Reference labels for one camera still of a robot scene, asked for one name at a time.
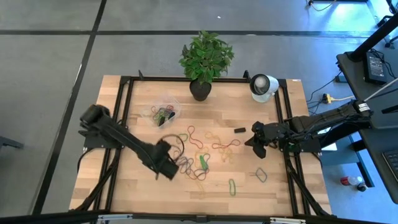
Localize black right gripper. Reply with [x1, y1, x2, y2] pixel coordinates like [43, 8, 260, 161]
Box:
[244, 121, 286, 159]

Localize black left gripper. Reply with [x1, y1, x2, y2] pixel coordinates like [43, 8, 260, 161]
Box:
[149, 139, 180, 181]

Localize blue rubber band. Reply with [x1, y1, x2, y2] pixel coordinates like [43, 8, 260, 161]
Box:
[254, 167, 268, 184]
[158, 107, 175, 121]
[177, 156, 195, 175]
[186, 152, 211, 175]

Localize red rubber band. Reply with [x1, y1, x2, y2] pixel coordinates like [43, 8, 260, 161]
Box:
[187, 125, 205, 150]
[211, 139, 242, 150]
[150, 105, 175, 125]
[185, 166, 210, 182]

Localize yellow rubber band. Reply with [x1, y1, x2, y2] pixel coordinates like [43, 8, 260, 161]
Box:
[204, 131, 234, 165]
[186, 174, 206, 200]
[194, 146, 211, 162]

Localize clear plastic bin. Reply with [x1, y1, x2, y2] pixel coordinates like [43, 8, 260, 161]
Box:
[139, 95, 183, 131]

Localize white sheet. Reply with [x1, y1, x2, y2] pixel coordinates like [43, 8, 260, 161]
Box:
[317, 126, 338, 152]

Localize yellow power plug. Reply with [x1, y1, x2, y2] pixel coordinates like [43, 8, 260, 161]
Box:
[322, 93, 355, 105]

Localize green plant in black pot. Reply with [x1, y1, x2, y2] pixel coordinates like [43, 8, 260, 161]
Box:
[178, 30, 236, 102]

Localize red and white bottle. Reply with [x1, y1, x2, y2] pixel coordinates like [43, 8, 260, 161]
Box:
[340, 175, 364, 187]

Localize black desk foot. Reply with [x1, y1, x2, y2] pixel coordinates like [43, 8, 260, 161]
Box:
[348, 133, 376, 187]

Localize black desk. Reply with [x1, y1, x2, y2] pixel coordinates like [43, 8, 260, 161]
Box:
[336, 49, 398, 205]

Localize white rod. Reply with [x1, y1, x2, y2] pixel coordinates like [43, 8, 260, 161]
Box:
[363, 77, 398, 103]

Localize black power adapter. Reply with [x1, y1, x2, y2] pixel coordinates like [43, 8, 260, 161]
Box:
[364, 51, 389, 85]

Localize black keyboard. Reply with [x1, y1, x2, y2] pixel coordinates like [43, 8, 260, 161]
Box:
[381, 148, 398, 183]

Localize black diagonal pole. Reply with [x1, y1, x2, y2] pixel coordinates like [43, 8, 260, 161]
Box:
[347, 12, 398, 62]

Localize grey furniture leg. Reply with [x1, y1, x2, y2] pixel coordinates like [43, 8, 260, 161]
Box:
[0, 135, 25, 150]

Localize silver aluminium bracket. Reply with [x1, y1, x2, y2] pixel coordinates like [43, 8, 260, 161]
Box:
[97, 213, 134, 222]
[269, 217, 307, 224]

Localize black floor cable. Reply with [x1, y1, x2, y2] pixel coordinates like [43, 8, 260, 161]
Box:
[306, 71, 343, 111]

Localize black aluminium table frame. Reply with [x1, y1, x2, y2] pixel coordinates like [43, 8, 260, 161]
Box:
[70, 70, 332, 218]

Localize black frame crossbeam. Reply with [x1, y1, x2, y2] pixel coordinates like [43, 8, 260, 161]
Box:
[0, 210, 398, 224]

